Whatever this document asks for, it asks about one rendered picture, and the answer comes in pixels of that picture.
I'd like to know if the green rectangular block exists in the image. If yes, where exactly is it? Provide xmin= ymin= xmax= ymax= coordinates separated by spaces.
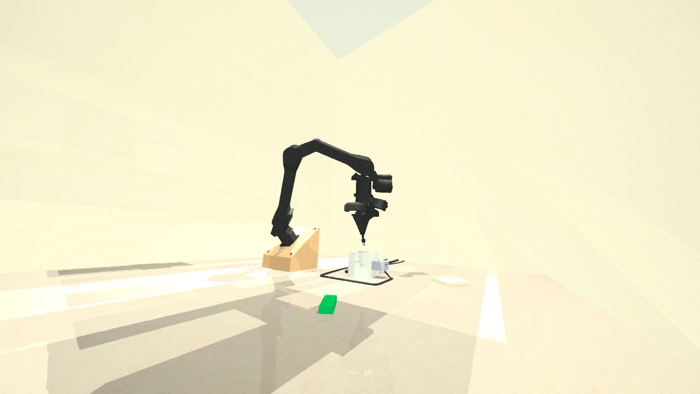
xmin=319 ymin=295 xmax=337 ymax=314

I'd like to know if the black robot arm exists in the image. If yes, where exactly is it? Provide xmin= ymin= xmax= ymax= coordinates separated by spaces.
xmin=271 ymin=138 xmax=393 ymax=246

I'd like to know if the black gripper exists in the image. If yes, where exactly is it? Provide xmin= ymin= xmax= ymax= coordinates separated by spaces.
xmin=344 ymin=190 xmax=379 ymax=235

